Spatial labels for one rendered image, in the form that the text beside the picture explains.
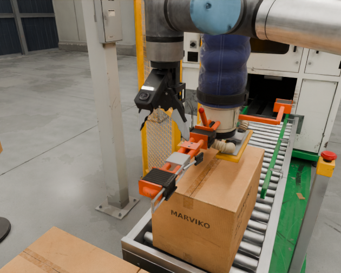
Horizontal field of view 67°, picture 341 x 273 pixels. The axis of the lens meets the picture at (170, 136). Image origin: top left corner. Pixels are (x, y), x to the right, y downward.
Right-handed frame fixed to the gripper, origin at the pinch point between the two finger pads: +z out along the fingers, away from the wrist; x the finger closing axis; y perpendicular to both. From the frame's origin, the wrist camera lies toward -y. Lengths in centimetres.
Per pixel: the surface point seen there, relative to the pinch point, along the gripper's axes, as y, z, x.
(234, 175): 52, 40, -10
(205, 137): 29.4, 12.2, -2.5
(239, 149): 50, 25, -11
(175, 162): 8.7, 12.8, 0.2
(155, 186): -5.7, 12.2, -0.9
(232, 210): 27, 40, -16
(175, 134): 95, 48, 43
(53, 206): 64, 135, 156
